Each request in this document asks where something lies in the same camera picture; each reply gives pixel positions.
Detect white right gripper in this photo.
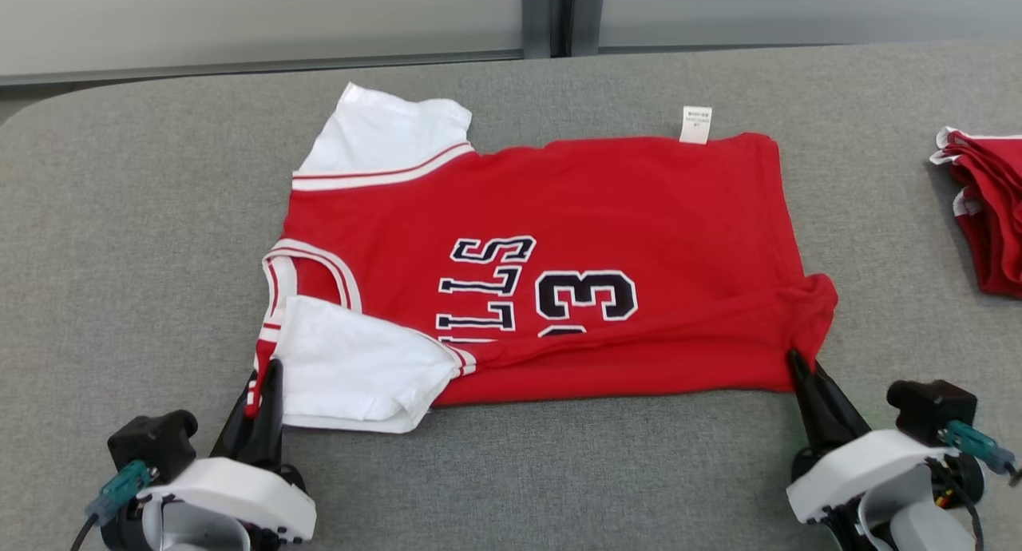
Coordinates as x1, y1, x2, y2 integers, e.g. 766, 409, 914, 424
786, 350, 984, 524

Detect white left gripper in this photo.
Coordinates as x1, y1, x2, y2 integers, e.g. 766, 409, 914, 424
102, 359, 318, 551

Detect red shorts white stripe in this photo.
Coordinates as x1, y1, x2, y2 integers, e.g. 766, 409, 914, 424
930, 126, 1022, 299

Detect red Bulls jersey white sleeves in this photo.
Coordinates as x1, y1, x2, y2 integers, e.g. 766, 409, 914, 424
244, 82, 839, 434

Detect teal right camera cable plug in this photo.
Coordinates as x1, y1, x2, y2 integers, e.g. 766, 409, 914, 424
938, 420, 1021, 488

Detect teal camera cable plug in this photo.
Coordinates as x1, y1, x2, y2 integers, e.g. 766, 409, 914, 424
70, 460, 159, 551
938, 420, 1021, 488

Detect teal left camera cable plug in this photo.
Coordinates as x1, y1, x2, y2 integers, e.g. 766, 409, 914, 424
70, 460, 159, 551

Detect grey floor rail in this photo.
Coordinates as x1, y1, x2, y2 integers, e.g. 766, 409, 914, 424
0, 50, 524, 87
599, 43, 847, 54

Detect grey metal partition post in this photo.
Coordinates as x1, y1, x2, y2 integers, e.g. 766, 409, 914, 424
521, 0, 608, 59

